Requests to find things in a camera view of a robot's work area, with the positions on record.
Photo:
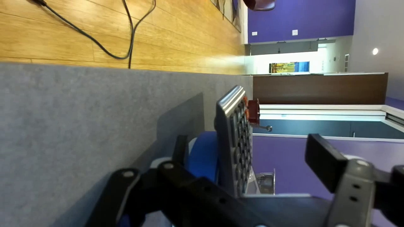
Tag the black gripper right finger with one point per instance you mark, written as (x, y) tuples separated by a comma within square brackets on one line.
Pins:
[(358, 185)]

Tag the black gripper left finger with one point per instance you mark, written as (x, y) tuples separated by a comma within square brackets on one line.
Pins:
[(129, 195)]

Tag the grey calculator with gold top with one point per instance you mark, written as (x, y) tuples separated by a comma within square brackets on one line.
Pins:
[(235, 145)]

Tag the blue tape roll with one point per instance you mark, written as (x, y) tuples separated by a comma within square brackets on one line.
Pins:
[(199, 155)]

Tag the small dark red object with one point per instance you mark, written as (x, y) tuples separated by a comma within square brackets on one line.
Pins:
[(254, 115)]

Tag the dark round chair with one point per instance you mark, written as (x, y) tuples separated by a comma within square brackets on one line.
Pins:
[(260, 5)]

